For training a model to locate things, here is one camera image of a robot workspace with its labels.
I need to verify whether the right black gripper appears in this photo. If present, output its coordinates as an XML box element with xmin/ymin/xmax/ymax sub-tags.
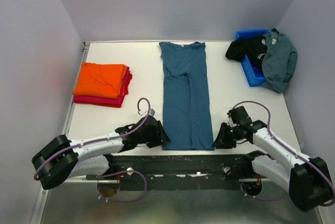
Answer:
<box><xmin>211</xmin><ymin>122</ymin><xmax>241</xmax><ymax>150</ymax></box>

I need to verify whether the teal blue t shirt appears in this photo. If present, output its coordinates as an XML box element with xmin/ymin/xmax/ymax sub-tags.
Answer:
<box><xmin>159</xmin><ymin>42</ymin><xmax>214</xmax><ymax>151</ymax></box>

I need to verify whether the pink t shirt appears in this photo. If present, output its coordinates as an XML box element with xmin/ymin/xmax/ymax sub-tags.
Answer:
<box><xmin>73</xmin><ymin>66</ymin><xmax>132</xmax><ymax>108</ymax></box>

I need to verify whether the orange t shirt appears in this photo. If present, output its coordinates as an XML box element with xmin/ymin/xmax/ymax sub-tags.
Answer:
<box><xmin>73</xmin><ymin>62</ymin><xmax>128</xmax><ymax>98</ymax></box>

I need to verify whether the grey blue t shirt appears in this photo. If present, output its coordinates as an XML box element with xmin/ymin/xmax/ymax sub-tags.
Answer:
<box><xmin>262</xmin><ymin>28</ymin><xmax>298</xmax><ymax>94</ymax></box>

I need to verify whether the black t shirt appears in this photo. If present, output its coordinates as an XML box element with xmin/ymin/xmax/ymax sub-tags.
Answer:
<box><xmin>225</xmin><ymin>35</ymin><xmax>267</xmax><ymax>69</ymax></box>

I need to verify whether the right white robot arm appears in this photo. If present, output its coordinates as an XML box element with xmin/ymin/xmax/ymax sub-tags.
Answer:
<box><xmin>213</xmin><ymin>102</ymin><xmax>334</xmax><ymax>212</ymax></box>

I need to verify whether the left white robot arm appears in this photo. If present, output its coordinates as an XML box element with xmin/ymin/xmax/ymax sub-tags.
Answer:
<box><xmin>31</xmin><ymin>115</ymin><xmax>171</xmax><ymax>190</ymax></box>

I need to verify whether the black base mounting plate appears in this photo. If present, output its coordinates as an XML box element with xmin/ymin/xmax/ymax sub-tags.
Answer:
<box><xmin>87</xmin><ymin>151</ymin><xmax>262</xmax><ymax>195</ymax></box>

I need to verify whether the blue plastic bin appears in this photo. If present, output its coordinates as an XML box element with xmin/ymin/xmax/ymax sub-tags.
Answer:
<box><xmin>234</xmin><ymin>28</ymin><xmax>270</xmax><ymax>87</ymax></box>

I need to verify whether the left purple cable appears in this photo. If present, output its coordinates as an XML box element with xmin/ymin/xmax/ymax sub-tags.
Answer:
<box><xmin>33</xmin><ymin>97</ymin><xmax>149</xmax><ymax>204</ymax></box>

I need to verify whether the purple cable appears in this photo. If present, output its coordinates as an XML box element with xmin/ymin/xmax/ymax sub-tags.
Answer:
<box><xmin>230</xmin><ymin>100</ymin><xmax>335</xmax><ymax>207</ymax></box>
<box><xmin>33</xmin><ymin>97</ymin><xmax>149</xmax><ymax>204</ymax></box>

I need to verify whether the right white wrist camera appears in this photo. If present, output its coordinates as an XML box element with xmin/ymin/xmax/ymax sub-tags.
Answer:
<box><xmin>227</xmin><ymin>115</ymin><xmax>236</xmax><ymax>127</ymax></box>

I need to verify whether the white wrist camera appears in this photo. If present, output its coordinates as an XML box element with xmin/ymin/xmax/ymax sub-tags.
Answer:
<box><xmin>227</xmin><ymin>115</ymin><xmax>236</xmax><ymax>127</ymax></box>
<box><xmin>146</xmin><ymin>108</ymin><xmax>155</xmax><ymax>117</ymax></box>

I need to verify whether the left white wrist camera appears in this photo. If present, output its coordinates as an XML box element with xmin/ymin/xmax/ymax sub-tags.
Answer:
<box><xmin>146</xmin><ymin>108</ymin><xmax>155</xmax><ymax>117</ymax></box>

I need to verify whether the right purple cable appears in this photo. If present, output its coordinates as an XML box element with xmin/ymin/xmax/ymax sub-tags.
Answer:
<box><xmin>230</xmin><ymin>100</ymin><xmax>335</xmax><ymax>207</ymax></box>

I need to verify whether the aluminium frame rail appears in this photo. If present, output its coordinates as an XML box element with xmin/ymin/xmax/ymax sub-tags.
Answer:
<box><xmin>30</xmin><ymin>42</ymin><xmax>91</xmax><ymax>223</ymax></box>

